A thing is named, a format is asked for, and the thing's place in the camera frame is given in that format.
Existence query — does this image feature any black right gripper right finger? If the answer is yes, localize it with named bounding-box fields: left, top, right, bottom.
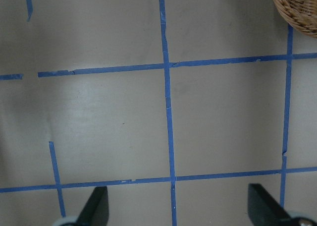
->
left=247, top=183, right=292, bottom=226

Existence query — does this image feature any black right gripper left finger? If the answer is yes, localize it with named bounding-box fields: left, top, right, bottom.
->
left=76, top=186, right=109, bottom=226

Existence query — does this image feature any wicker basket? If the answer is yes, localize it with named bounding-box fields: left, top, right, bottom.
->
left=273, top=0, right=317, bottom=38

